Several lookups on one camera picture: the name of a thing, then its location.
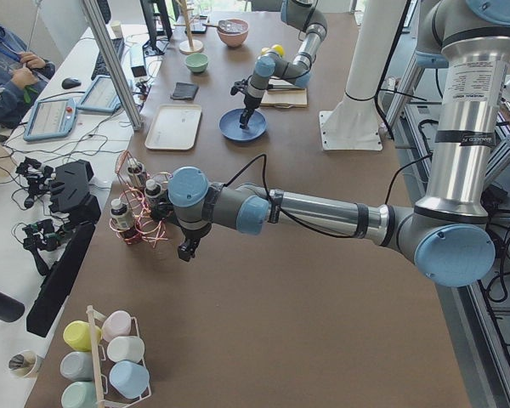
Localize cream rabbit tray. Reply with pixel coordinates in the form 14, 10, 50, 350
144, 104, 201, 151

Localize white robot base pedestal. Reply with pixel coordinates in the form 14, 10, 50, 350
320, 0, 410, 151

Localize white cup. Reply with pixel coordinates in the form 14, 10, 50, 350
107, 336, 145, 363

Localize aluminium frame post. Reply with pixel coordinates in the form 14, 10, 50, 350
82, 0, 143, 131

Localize steel muddler black tip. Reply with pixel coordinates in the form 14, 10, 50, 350
267, 84, 303, 92

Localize paper cup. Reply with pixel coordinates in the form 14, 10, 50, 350
8, 350, 43, 378

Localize black computer mouse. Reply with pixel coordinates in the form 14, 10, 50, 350
61, 77, 82, 90

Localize dark drink bottle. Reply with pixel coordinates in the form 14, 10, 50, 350
127, 157, 148, 190
110, 198, 141, 245
144, 178, 162, 208

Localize blue cup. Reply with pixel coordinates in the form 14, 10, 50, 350
109, 360, 150, 400

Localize yellow lemon outer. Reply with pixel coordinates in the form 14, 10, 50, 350
270, 44, 285, 58

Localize black keyboard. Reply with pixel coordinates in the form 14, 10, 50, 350
90, 37, 126, 82

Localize copper wire bottle rack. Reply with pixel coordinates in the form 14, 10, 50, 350
109, 150, 171, 247

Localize steel ice scoop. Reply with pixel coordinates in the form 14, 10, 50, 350
203, 20, 245, 34

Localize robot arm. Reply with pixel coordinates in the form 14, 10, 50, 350
231, 0, 327, 129
151, 1, 510, 287

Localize yellow cup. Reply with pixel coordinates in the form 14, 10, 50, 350
63, 320, 92, 352

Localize white cup rack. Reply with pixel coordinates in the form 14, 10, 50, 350
86, 305, 153, 408

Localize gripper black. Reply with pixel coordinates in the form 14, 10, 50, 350
150, 190, 212, 260
230, 78, 267, 129

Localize teach pendant near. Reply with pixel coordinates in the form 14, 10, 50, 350
23, 98, 77, 142

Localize teach pendant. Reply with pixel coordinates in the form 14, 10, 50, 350
76, 75, 121, 114
23, 98, 77, 142

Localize wooden cutting board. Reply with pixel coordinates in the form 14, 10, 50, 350
261, 78, 308, 108

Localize pink cup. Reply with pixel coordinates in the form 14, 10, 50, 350
101, 310, 132, 342

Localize light green cup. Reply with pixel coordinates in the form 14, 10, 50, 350
60, 382, 97, 408

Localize dark drink bottle outer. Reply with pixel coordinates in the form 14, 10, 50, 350
110, 198, 141, 245

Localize grey cup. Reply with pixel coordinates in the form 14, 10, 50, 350
59, 351, 94, 382

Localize wooden cup stand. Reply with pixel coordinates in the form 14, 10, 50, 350
175, 0, 204, 55

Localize black monitor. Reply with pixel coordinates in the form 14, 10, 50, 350
139, 0, 173, 57

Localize green bowl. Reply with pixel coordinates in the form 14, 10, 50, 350
184, 53, 209, 74

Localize blue plate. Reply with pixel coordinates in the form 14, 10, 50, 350
218, 107, 268, 143

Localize seated person blue hoodie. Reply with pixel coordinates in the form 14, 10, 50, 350
0, 24, 55, 129

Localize black thermos bottle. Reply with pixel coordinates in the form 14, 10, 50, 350
0, 292, 25, 323

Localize grey folded cloth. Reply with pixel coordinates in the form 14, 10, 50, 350
170, 82, 199, 100

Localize dark drink bottle middle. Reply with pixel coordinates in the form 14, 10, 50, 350
144, 178, 162, 208

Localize teach pendant far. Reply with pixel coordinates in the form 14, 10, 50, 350
76, 75, 121, 114

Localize pink bowl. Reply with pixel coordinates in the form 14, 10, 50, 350
218, 19, 249, 48

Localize dark drink bottle upper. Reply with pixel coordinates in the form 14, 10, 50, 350
127, 157, 148, 190

